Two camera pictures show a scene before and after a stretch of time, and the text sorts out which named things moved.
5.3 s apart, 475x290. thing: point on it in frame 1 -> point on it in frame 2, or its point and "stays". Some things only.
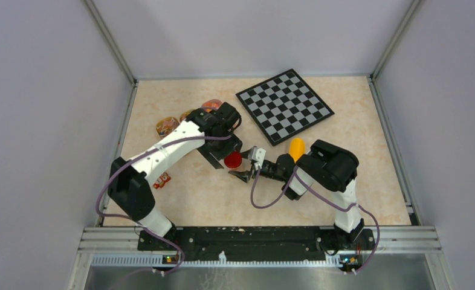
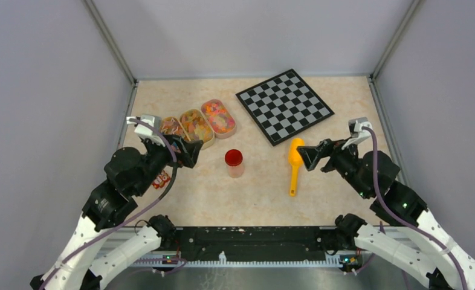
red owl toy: (161, 180) stays
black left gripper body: (214, 151) -> (157, 157)
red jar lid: (232, 159) stays
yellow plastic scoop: (297, 148) stays
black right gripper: (245, 175) -> (312, 154)
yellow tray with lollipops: (166, 125) stays
